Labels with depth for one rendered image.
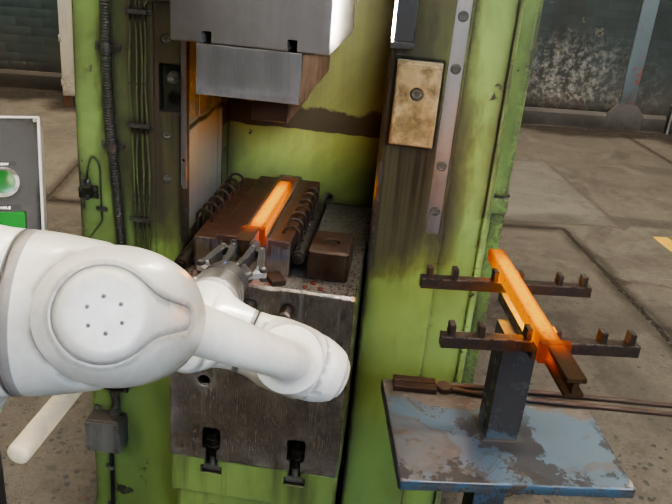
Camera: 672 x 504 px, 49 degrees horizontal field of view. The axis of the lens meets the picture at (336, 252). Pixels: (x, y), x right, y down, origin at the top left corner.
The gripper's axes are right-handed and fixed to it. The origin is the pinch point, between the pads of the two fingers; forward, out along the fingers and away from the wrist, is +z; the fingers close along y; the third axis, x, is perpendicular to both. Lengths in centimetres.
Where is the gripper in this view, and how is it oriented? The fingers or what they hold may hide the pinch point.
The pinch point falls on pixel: (248, 242)
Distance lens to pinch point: 143.8
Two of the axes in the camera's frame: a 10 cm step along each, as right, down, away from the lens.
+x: 0.8, -9.1, -4.1
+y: 9.9, 1.2, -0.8
